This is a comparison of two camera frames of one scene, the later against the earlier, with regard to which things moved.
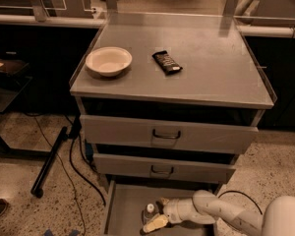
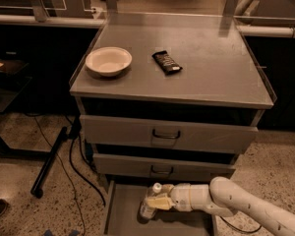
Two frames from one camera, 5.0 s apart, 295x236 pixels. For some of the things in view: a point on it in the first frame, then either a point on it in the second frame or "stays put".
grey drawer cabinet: [167, 101] stays put
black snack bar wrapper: [166, 63] stays put
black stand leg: [38, 184] stays put
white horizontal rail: [50, 21] stays put
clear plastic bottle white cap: [148, 212] to [156, 187]
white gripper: [171, 209] to [180, 195]
